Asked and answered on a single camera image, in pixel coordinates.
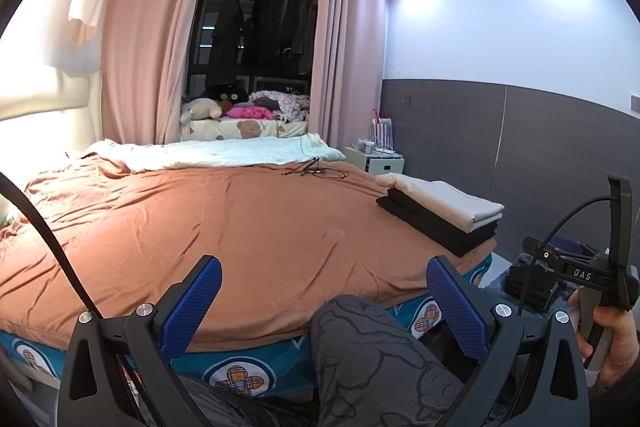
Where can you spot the brown plush toy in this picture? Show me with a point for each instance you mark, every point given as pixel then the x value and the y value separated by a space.
pixel 228 108

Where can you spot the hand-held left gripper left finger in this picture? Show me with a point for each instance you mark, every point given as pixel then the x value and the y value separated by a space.
pixel 192 302

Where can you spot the teal printed bed sheet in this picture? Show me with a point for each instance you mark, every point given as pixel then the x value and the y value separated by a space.
pixel 290 357

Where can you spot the hanging dark coat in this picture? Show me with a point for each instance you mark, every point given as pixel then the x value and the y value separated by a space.
pixel 267 27
pixel 300 32
pixel 230 27

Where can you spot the floral cloth pile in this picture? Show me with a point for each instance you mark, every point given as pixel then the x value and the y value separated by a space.
pixel 285 104

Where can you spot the pink cloth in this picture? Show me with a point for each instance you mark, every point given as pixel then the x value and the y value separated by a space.
pixel 250 113

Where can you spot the pink curtain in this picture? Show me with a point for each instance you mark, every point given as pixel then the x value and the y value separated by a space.
pixel 145 57
pixel 345 57

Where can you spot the white striped bag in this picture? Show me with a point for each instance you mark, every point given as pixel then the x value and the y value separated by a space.
pixel 382 132

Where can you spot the black plush toy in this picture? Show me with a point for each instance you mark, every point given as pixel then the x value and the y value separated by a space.
pixel 227 93

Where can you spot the person's right leg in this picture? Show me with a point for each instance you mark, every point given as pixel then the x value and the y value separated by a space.
pixel 380 357

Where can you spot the person's right hand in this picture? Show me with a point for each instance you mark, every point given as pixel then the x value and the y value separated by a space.
pixel 622 342

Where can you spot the beige plush toy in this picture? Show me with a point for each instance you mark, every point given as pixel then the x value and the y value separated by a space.
pixel 200 109

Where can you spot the stack of black folded clothes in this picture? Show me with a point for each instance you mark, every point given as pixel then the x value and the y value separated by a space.
pixel 450 237

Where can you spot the cream padded headboard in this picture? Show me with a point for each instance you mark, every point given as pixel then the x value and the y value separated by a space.
pixel 40 127

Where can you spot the white nightstand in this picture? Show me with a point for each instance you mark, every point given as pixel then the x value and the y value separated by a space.
pixel 382 164

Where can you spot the beige zip jacket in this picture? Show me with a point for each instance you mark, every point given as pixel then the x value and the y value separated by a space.
pixel 450 202

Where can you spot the bear print cushion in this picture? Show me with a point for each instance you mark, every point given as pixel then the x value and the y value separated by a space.
pixel 250 129

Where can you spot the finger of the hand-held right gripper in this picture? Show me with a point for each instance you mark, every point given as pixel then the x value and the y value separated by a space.
pixel 542 252
pixel 620 222

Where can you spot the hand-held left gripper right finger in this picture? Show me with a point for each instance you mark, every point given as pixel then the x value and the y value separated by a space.
pixel 457 307

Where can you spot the person's leg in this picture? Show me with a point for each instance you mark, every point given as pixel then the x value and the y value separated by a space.
pixel 250 407
pixel 380 357

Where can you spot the person's left leg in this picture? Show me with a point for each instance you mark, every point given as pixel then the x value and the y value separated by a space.
pixel 250 407

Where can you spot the white quilt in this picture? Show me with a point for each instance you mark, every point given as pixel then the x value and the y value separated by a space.
pixel 225 154

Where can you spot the brown bed blanket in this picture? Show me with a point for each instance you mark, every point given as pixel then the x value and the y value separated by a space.
pixel 225 232

